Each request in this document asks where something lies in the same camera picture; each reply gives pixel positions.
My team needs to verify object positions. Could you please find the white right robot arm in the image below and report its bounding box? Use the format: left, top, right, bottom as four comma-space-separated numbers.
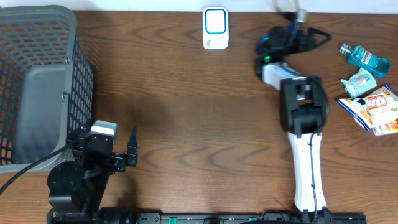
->
255, 25, 330, 223

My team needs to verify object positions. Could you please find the white barcode scanner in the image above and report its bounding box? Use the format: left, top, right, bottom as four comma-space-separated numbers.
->
202, 7, 229, 50

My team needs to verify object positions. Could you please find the grey plastic shopping basket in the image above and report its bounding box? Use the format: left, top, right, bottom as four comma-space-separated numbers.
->
1, 5, 94, 173

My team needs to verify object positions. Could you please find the yellow snack bag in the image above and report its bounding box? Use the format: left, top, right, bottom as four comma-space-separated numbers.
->
337, 84, 397, 136

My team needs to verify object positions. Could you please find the blue Listerine mouthwash bottle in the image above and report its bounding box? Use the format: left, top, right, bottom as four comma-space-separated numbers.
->
339, 44, 391, 79

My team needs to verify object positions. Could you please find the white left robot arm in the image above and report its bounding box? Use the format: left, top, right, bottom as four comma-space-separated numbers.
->
47, 127, 138, 224

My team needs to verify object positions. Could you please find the teal wet wipes pack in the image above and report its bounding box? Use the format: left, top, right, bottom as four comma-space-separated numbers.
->
340, 68, 377, 98

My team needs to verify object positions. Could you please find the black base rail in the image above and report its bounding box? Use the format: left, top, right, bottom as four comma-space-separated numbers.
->
96, 207, 367, 224

